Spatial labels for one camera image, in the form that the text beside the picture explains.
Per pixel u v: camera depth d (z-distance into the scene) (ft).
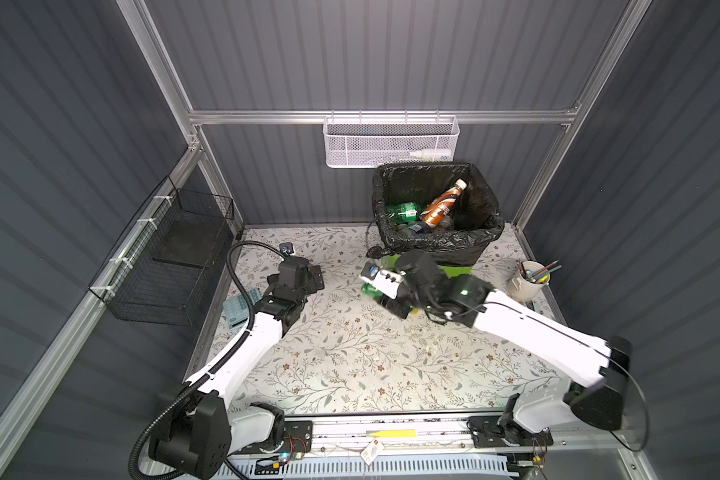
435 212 2.84
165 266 2.42
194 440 1.29
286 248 2.37
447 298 1.69
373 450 2.32
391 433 2.47
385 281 1.97
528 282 2.94
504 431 2.16
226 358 1.51
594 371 1.32
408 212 2.99
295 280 2.03
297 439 2.37
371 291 2.21
